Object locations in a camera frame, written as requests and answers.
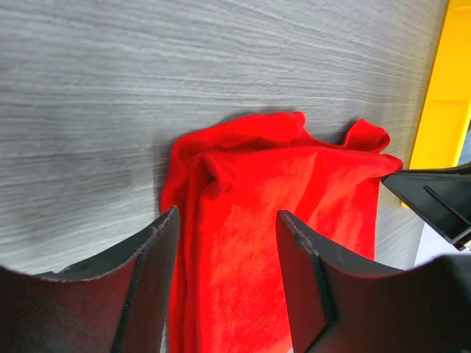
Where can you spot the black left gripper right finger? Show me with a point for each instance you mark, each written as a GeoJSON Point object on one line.
{"type": "Point", "coordinates": [340, 301]}

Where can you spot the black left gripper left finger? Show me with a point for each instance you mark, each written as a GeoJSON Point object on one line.
{"type": "Point", "coordinates": [114, 301]}

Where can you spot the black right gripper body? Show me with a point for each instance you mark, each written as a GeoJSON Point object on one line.
{"type": "Point", "coordinates": [440, 197]}

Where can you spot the yellow plastic bin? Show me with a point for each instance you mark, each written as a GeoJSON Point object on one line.
{"type": "Point", "coordinates": [445, 114]}

